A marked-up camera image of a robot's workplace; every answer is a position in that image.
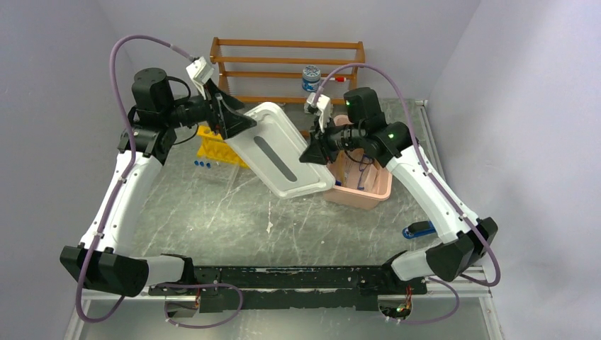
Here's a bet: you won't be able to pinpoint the yellow test tube rack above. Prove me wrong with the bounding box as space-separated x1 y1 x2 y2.
196 125 249 169

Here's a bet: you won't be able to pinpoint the pink plastic bin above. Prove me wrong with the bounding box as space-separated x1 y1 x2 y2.
321 115 395 210

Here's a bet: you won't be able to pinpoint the white plastic lid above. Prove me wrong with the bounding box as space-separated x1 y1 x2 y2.
225 102 335 199

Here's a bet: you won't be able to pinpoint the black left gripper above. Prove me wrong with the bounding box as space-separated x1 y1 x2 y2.
162 77 256 139

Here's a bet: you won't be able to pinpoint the blue safety glasses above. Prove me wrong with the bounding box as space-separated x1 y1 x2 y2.
349 150 374 191

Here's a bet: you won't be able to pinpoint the wooden shelf rack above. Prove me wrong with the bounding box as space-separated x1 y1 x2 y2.
210 37 366 104

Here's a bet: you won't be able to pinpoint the blue white jar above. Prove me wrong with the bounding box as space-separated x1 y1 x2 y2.
301 65 322 92

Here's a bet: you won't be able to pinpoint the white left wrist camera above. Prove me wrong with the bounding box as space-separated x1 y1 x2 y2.
186 57 214 96

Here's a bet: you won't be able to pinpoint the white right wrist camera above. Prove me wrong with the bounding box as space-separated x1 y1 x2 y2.
304 92 332 132

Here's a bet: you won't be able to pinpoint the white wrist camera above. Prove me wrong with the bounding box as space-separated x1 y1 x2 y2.
186 57 214 96
304 92 332 132

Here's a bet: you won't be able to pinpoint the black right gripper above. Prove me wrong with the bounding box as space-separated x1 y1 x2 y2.
300 115 366 165

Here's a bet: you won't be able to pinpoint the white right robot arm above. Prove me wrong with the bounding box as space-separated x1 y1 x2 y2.
299 87 498 293

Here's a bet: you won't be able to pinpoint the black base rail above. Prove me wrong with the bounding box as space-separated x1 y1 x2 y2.
148 265 427 313

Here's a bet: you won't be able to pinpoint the blue stapler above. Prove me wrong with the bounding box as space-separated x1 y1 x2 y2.
403 220 436 239

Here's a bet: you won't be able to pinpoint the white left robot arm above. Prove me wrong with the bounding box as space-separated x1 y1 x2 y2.
60 68 256 297

